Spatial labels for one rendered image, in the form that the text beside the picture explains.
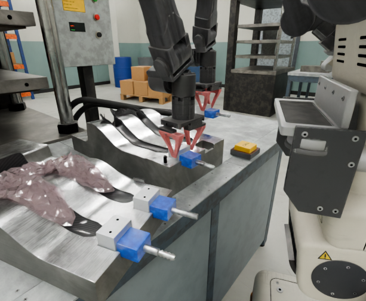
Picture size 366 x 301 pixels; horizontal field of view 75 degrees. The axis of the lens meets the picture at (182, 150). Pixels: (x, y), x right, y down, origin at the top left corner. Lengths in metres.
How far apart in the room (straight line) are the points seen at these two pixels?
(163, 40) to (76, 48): 0.93
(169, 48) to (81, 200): 0.35
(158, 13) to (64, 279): 0.47
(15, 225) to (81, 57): 1.04
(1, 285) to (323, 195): 0.56
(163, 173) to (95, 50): 0.97
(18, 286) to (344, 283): 0.61
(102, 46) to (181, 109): 0.96
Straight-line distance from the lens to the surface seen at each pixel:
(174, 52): 0.51
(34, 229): 0.50
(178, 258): 0.77
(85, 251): 0.45
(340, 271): 0.62
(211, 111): 0.88
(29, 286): 0.52
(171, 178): 0.61
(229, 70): 4.80
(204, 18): 0.82
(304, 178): 0.46
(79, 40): 1.40
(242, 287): 1.48
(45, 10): 1.21
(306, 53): 7.08
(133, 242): 0.42
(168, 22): 0.50
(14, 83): 1.22
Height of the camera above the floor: 1.16
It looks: 23 degrees down
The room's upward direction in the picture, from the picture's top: straight up
